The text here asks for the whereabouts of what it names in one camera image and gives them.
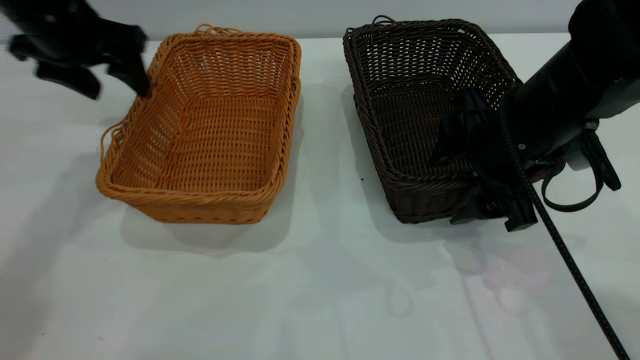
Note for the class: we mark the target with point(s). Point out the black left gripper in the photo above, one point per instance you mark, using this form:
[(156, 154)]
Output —
[(65, 35)]

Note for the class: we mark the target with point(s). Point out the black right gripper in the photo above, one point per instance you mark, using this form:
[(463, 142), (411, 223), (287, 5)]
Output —
[(495, 165)]

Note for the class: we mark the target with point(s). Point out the dark brown wicker basket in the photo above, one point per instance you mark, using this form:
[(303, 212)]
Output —
[(410, 125)]

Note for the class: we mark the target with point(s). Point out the orange wicker basket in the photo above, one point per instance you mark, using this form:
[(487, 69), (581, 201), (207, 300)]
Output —
[(215, 145)]

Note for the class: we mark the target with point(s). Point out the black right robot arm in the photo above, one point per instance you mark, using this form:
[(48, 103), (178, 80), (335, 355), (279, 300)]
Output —
[(575, 75)]

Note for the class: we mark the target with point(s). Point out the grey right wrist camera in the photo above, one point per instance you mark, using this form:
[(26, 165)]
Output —
[(580, 161)]

